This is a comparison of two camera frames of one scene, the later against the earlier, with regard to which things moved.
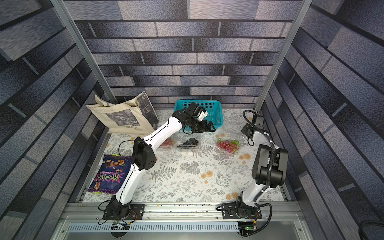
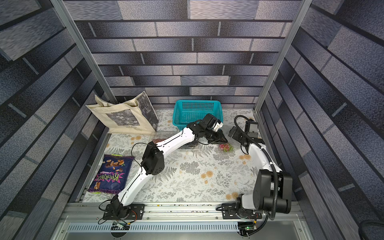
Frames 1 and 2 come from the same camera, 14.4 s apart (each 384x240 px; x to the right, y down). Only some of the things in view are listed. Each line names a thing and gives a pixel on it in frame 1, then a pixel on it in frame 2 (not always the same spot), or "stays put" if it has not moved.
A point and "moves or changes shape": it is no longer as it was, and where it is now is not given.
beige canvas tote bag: (134, 115) stays put
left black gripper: (203, 128) → (219, 136)
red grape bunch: (229, 146) moves or changes shape
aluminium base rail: (182, 221) stays put
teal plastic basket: (214, 108) stays put
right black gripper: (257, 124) → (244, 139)
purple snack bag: (111, 174) stays put
